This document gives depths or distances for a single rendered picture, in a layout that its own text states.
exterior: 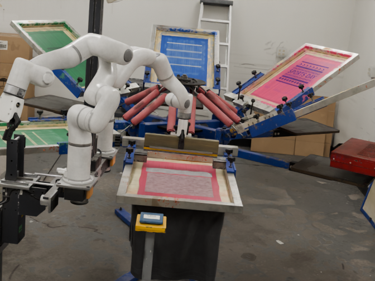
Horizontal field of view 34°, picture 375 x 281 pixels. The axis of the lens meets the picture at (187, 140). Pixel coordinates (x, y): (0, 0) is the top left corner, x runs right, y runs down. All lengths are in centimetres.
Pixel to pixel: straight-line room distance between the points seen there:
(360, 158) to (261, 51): 412
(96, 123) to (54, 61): 28
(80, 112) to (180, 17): 504
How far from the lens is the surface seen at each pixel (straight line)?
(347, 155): 355
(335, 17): 761
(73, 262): 440
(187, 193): 302
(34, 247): 460
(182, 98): 314
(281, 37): 750
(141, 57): 293
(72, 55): 235
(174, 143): 333
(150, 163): 345
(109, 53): 238
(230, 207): 284
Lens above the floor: 198
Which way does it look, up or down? 15 degrees down
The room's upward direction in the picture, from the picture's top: 6 degrees clockwise
